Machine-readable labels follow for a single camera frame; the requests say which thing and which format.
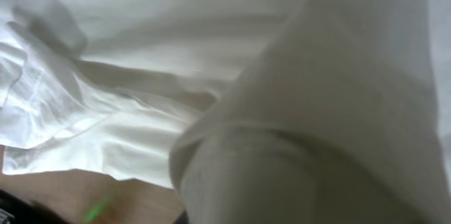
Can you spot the white t-shirt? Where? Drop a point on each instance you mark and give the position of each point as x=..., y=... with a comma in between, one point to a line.
x=253, y=111

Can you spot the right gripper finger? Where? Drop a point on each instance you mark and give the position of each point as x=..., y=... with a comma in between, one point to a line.
x=16, y=211

